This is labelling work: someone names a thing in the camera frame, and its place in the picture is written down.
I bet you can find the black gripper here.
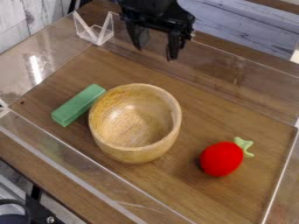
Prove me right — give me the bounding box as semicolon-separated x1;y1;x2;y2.
117;0;195;60

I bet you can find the red plush strawberry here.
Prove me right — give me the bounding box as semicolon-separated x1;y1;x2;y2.
199;136;255;177

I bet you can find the wooden bowl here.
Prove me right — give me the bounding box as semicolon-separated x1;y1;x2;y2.
88;83;183;164

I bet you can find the green rectangular block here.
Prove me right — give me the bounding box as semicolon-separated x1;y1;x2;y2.
51;84;107;127

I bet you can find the black table clamp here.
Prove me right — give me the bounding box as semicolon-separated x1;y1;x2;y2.
25;185;65;224

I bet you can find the clear acrylic corner bracket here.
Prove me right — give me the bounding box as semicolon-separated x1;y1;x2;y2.
72;11;115;46

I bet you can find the black cable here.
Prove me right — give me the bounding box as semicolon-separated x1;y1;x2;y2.
0;199;33;224

